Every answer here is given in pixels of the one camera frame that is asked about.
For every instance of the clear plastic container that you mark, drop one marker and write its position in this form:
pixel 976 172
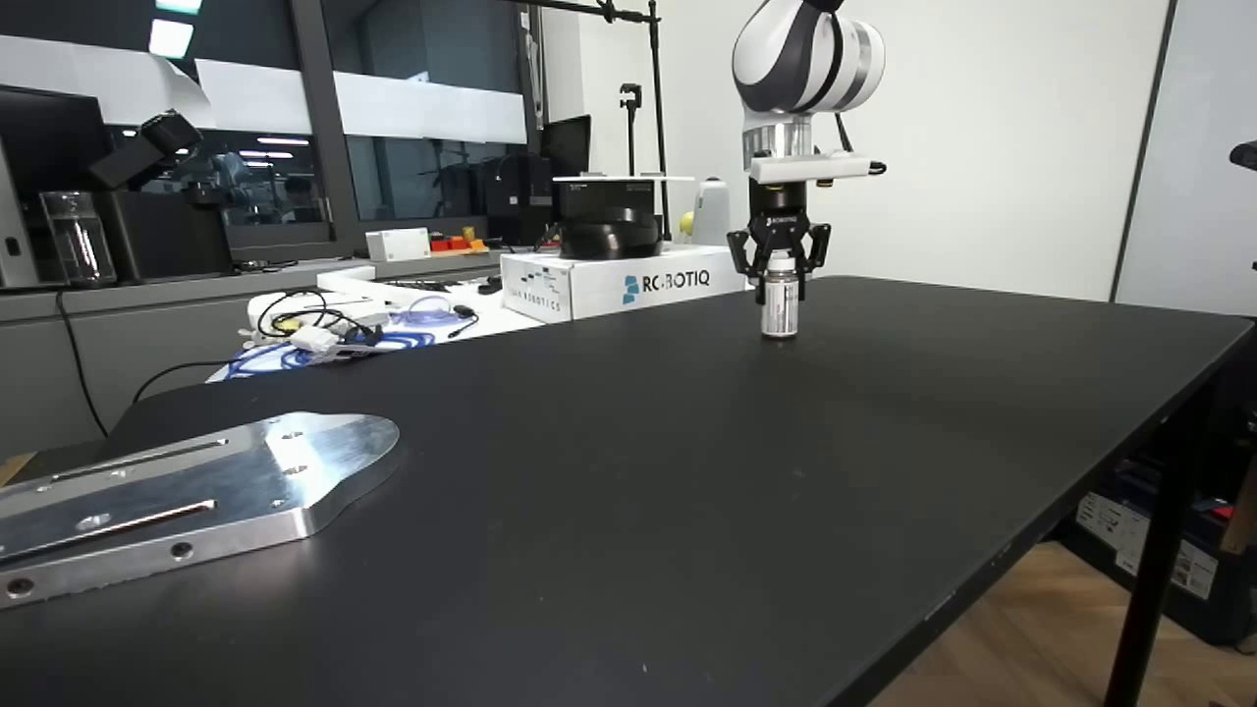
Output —
pixel 75 238

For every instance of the blue printed sheet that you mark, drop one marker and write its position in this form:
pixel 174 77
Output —
pixel 417 329

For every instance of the aluminium mounting plate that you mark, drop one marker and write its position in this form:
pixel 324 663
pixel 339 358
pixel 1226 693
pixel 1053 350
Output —
pixel 182 497

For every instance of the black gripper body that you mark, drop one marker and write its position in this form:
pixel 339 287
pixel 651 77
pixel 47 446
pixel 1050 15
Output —
pixel 782 209

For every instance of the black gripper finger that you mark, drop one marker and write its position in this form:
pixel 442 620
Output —
pixel 820 248
pixel 749 253

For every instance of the white Robotiq cardboard box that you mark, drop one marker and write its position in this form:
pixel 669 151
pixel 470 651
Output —
pixel 614 286

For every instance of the small black stand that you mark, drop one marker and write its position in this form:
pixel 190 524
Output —
pixel 629 124

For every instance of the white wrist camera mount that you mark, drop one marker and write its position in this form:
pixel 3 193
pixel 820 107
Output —
pixel 809 167

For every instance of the black storage box with labels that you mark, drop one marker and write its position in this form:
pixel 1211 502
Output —
pixel 1183 562

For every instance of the white pill bottle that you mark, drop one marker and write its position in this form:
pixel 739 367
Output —
pixel 778 307

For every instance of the black table leg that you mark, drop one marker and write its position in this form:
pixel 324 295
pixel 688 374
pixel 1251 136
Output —
pixel 1162 553

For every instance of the black rounded device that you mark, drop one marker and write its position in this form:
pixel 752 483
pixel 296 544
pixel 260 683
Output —
pixel 605 219

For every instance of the small red item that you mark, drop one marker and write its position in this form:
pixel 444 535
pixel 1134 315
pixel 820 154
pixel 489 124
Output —
pixel 456 240

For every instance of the small white box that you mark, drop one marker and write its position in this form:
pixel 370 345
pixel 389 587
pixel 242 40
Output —
pixel 397 247

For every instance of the black window post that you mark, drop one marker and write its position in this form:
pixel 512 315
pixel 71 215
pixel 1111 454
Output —
pixel 324 120

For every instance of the black stand pole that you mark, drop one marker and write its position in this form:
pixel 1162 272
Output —
pixel 656 94

